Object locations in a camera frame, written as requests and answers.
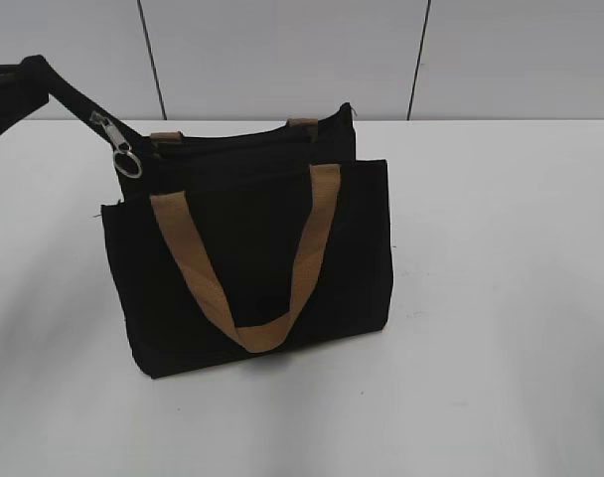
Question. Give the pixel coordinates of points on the black tote bag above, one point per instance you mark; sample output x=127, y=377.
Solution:
x=167, y=331

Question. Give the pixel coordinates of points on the tan bag handle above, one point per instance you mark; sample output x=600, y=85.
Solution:
x=251, y=255
x=294, y=128

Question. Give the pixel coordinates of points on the silver zipper pull with ring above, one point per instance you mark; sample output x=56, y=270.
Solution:
x=124, y=160

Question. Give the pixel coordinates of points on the tan rear bag handle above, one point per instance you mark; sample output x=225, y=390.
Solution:
x=294, y=128

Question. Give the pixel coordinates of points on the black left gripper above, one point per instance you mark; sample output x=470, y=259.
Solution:
x=19, y=95

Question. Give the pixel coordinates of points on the tan front bag handle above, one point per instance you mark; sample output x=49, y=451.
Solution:
x=251, y=255

